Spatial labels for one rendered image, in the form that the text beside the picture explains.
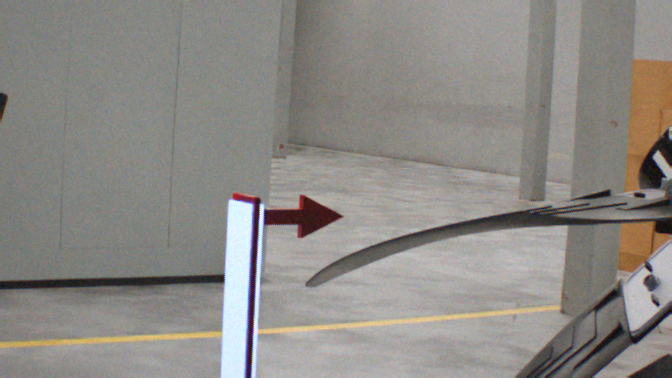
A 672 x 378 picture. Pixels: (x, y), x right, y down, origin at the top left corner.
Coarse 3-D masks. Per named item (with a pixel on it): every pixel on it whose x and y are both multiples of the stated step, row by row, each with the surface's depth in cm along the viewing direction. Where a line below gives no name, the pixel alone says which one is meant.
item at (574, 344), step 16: (608, 288) 102; (592, 304) 103; (608, 304) 99; (624, 304) 97; (576, 320) 103; (592, 320) 99; (608, 320) 97; (624, 320) 94; (560, 336) 103; (576, 336) 99; (592, 336) 97; (608, 336) 94; (624, 336) 93; (544, 352) 103; (560, 352) 99; (576, 352) 97; (592, 352) 95; (608, 352) 93; (528, 368) 103; (544, 368) 100; (560, 368) 97; (576, 368) 95; (592, 368) 93
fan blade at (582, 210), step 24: (600, 192) 86; (504, 216) 65; (528, 216) 66; (552, 216) 67; (576, 216) 74; (600, 216) 74; (624, 216) 75; (648, 216) 76; (408, 240) 71; (432, 240) 74; (336, 264) 77; (360, 264) 81
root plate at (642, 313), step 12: (660, 252) 98; (660, 264) 97; (636, 276) 99; (660, 276) 95; (624, 288) 99; (636, 288) 98; (660, 288) 94; (636, 300) 96; (648, 300) 94; (660, 300) 93; (636, 312) 95; (648, 312) 93; (660, 312) 91; (636, 324) 93; (648, 324) 92; (636, 336) 93
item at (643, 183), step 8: (664, 136) 91; (656, 144) 92; (664, 144) 91; (648, 152) 92; (664, 152) 91; (648, 160) 92; (640, 168) 94; (648, 168) 93; (656, 168) 92; (640, 176) 94; (648, 176) 93; (656, 176) 92; (664, 176) 91; (640, 184) 94; (648, 184) 93; (656, 184) 92
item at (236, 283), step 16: (240, 208) 66; (240, 224) 66; (240, 240) 66; (240, 256) 66; (240, 272) 66; (240, 288) 66; (224, 304) 68; (240, 304) 66; (224, 320) 68; (240, 320) 66; (224, 336) 68; (240, 336) 66; (224, 352) 68; (240, 352) 66; (224, 368) 68; (240, 368) 66
